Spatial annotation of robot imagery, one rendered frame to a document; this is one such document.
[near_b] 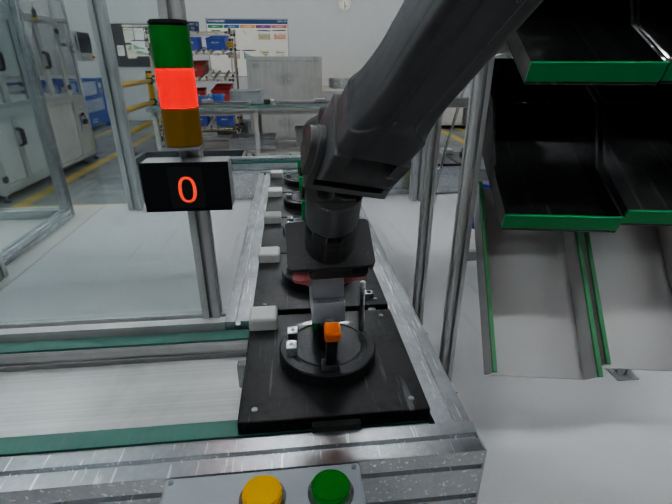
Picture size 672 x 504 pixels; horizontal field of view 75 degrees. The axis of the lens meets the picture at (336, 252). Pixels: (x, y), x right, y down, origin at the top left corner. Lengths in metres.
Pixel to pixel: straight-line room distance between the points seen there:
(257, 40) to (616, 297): 10.57
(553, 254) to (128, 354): 0.68
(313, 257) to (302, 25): 10.57
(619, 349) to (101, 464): 0.67
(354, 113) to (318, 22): 10.70
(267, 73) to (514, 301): 7.32
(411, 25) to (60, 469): 0.56
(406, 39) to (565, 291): 0.49
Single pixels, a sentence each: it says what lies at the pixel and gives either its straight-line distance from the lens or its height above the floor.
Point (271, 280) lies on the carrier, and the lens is 0.87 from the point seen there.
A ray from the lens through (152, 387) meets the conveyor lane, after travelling 0.75.
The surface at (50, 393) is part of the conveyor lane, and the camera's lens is 0.80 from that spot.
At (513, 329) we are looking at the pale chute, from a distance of 0.65.
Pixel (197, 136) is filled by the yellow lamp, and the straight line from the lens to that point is 0.65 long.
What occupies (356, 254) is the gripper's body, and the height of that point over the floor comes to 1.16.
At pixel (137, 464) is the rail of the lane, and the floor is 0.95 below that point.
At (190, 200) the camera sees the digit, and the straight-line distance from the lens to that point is 0.66.
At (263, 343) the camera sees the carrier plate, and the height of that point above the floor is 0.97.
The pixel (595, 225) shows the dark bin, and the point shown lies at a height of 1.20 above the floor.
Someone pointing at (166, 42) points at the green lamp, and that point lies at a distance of 0.64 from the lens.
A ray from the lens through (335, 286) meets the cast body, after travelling 0.58.
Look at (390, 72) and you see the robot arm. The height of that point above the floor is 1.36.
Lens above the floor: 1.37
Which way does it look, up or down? 24 degrees down
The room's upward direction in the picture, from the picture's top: straight up
